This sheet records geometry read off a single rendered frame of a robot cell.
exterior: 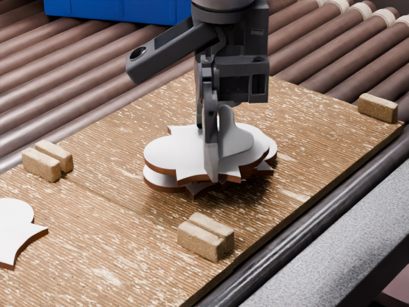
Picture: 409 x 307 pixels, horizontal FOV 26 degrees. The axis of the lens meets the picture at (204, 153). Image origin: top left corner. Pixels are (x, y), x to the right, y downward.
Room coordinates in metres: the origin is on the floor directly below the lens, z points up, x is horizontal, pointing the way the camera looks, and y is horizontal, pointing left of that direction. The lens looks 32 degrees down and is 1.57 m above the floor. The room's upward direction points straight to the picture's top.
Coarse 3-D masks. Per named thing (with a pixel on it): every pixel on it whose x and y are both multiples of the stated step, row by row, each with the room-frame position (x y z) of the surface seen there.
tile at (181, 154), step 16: (176, 128) 0.99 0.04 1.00; (160, 144) 0.95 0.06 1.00; (176, 144) 0.95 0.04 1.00; (192, 144) 0.95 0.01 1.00; (256, 144) 0.95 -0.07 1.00; (144, 160) 0.93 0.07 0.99; (160, 160) 0.91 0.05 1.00; (176, 160) 0.91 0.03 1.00; (192, 160) 0.91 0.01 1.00; (224, 160) 0.91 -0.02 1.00; (240, 160) 0.91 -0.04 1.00; (256, 160) 0.92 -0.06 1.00; (176, 176) 0.89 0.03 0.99; (192, 176) 0.88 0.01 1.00; (208, 176) 0.89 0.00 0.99; (224, 176) 0.89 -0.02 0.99
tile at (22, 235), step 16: (0, 208) 0.89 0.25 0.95; (16, 208) 0.89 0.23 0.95; (0, 224) 0.85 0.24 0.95; (16, 224) 0.85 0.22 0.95; (32, 224) 0.85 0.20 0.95; (0, 240) 0.82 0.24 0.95; (16, 240) 0.82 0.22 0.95; (32, 240) 0.83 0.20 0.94; (0, 256) 0.79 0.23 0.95; (16, 256) 0.80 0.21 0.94
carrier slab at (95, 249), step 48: (0, 192) 0.94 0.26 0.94; (48, 192) 0.94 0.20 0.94; (48, 240) 0.84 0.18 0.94; (96, 240) 0.84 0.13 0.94; (144, 240) 0.84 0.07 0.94; (0, 288) 0.75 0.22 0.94; (48, 288) 0.75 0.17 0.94; (96, 288) 0.75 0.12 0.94; (144, 288) 0.75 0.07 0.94; (192, 288) 0.75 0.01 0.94
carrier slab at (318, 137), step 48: (144, 96) 1.20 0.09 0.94; (192, 96) 1.20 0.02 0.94; (288, 96) 1.20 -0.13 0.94; (96, 144) 1.06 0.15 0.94; (144, 144) 1.06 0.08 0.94; (288, 144) 1.06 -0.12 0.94; (336, 144) 1.06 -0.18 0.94; (384, 144) 1.07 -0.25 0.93; (96, 192) 0.94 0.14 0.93; (144, 192) 0.94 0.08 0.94; (240, 192) 0.94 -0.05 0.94; (288, 192) 0.94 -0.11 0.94; (240, 240) 0.84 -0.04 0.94
